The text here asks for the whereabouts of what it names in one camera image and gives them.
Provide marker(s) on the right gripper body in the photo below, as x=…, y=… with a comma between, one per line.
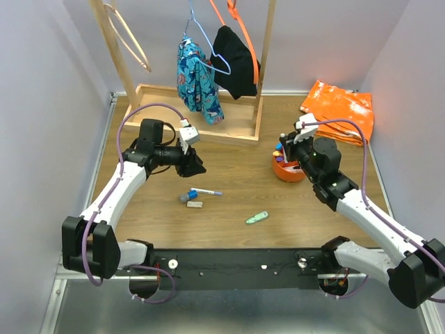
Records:
x=295, y=152

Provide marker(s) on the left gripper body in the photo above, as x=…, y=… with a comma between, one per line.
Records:
x=179, y=159

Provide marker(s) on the white pen black cap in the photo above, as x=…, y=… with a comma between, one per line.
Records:
x=283, y=137

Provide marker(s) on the orange round divided organizer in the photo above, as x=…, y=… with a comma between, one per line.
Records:
x=284, y=175

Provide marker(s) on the white pen lilac cap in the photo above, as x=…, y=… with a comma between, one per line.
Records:
x=208, y=192

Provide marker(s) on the green translucent correction pen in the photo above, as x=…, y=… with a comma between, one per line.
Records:
x=257, y=218

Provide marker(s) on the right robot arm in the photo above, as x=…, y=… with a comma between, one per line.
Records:
x=411, y=267

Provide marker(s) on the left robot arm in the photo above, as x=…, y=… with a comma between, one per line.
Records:
x=89, y=244

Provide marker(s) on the grey blue glue stick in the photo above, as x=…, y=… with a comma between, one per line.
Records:
x=191, y=195

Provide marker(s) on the white eraser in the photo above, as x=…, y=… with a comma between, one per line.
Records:
x=194, y=204

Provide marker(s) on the orange folded cloth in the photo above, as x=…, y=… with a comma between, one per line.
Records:
x=327, y=102

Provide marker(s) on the wooden clothes rack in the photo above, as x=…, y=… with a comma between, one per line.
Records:
x=219, y=93

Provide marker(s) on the blue shark-print garment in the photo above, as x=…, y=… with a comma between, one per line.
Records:
x=196, y=85

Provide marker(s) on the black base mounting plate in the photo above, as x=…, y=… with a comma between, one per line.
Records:
x=245, y=268

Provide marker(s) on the black garment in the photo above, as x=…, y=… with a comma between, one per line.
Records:
x=241, y=80

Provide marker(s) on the orange plastic hanger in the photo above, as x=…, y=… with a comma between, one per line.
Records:
x=243, y=35

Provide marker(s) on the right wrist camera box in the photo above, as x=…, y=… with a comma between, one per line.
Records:
x=306, y=127

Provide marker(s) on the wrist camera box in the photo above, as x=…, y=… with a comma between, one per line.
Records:
x=306, y=127
x=188, y=135

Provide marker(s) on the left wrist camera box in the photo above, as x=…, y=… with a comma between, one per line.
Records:
x=188, y=135

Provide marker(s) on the blue wire hanger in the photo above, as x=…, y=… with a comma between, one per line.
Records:
x=192, y=18

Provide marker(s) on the aluminium frame rail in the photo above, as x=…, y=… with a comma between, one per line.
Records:
x=280, y=290

